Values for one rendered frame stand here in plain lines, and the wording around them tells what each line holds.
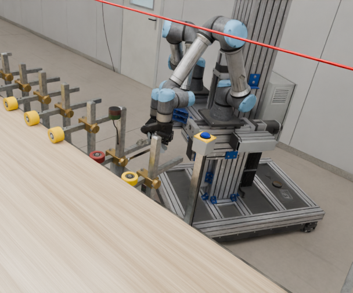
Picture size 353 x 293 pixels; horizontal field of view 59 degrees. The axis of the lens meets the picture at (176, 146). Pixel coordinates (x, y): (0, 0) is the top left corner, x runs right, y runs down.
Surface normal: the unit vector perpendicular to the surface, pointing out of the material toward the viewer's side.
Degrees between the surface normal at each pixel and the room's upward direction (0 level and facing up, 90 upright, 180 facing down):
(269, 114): 90
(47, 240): 0
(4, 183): 0
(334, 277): 0
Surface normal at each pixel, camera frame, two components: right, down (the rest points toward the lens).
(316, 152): -0.66, 0.29
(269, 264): 0.13, -0.86
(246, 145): 0.30, 0.51
